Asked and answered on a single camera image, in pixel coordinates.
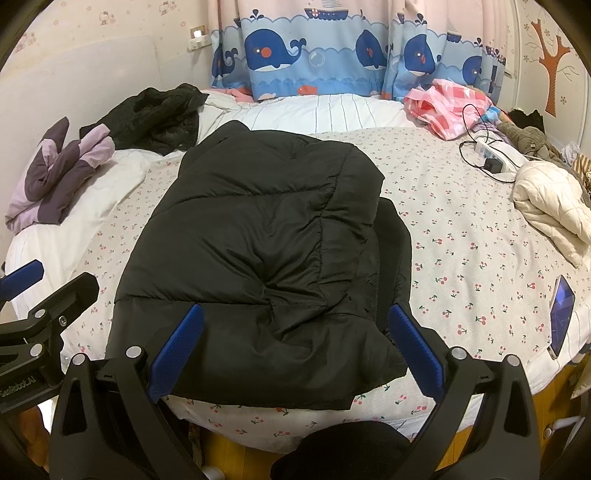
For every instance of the pink crumpled cloth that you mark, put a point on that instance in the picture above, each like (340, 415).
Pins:
(240, 93)

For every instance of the white striped duvet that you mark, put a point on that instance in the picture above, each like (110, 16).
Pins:
(323, 113)

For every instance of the purple and lilac jacket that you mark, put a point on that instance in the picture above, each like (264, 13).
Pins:
(60, 175)

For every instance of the pink checkered cloth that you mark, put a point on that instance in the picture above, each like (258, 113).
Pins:
(438, 108)

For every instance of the white wall socket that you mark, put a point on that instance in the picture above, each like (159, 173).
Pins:
(198, 39)

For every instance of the cream puffer jacket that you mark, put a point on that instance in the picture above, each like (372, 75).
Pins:
(549, 203)

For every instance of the brown patterned fabric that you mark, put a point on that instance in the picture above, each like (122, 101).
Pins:
(584, 173)

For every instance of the smartphone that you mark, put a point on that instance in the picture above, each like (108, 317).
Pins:
(562, 314)

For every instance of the crumpled black jacket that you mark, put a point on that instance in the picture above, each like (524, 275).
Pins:
(152, 115)

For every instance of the person's black pants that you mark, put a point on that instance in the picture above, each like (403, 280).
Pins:
(341, 452)

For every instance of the brown fuzzy garment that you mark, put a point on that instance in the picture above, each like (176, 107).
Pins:
(531, 138)

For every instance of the small black garment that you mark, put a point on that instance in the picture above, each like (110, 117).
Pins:
(524, 117)

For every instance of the plain white quilt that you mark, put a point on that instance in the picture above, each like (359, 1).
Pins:
(69, 244)

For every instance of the black charger plug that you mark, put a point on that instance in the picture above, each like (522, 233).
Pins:
(494, 166)

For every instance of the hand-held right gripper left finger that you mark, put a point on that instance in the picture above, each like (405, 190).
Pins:
(178, 350)

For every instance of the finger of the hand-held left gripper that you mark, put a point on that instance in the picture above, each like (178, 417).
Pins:
(69, 290)
(21, 277)

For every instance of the whale print curtain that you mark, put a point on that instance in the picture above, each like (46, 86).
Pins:
(323, 50)

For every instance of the large black puffer jacket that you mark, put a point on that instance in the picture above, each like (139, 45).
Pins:
(254, 254)

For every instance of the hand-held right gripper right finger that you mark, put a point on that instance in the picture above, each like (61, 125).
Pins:
(415, 350)

